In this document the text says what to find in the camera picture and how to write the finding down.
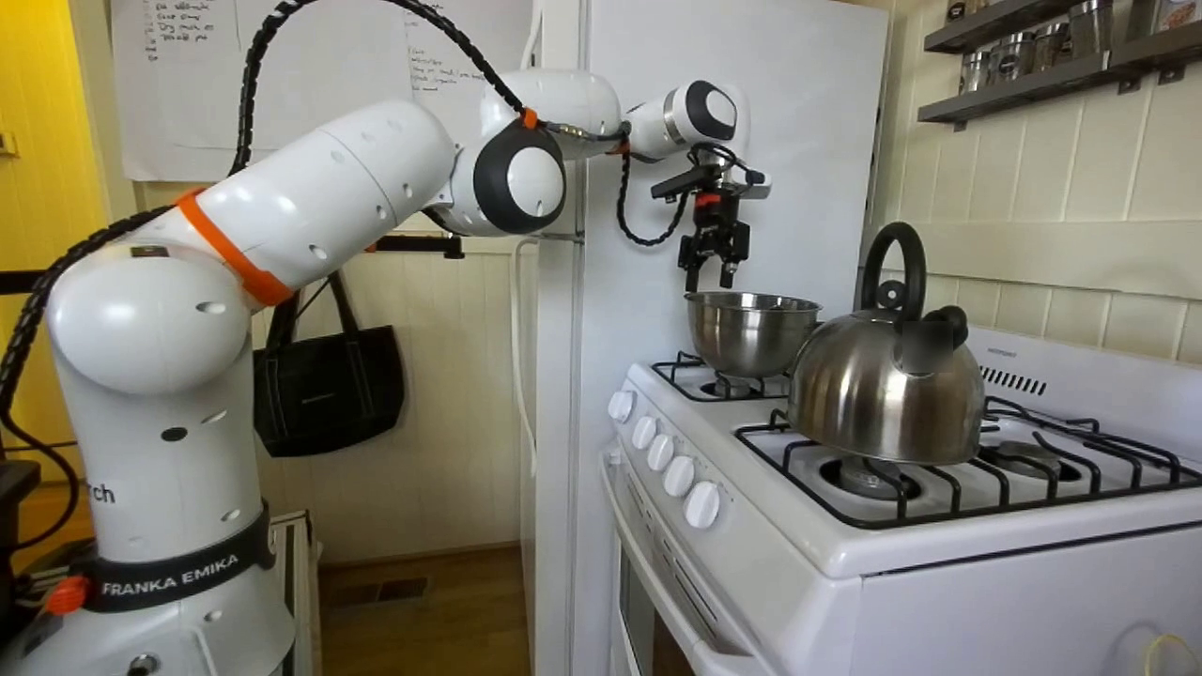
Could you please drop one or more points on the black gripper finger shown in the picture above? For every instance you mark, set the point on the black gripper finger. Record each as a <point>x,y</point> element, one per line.
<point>731,263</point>
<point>688,276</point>

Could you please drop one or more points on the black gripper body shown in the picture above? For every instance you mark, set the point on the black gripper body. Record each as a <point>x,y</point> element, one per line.
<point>717,186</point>

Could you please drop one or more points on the big silver bowl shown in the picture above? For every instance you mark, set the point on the big silver bowl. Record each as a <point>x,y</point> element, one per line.
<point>751,333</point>

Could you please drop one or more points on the white refrigerator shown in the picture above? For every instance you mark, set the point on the white refrigerator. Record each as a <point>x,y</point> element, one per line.
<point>796,90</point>

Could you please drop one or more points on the black tote bag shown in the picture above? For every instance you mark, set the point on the black tote bag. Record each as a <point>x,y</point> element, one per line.
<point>317,397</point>

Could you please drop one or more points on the white gas stove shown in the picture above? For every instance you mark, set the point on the white gas stove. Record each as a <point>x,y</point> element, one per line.
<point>1066,547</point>

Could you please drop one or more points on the steel kettle black handle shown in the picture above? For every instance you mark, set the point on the steel kettle black handle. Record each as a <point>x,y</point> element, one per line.
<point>893,381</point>

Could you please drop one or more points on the dark wall shelf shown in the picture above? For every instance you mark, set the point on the dark wall shelf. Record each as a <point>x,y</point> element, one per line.
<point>1030,49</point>

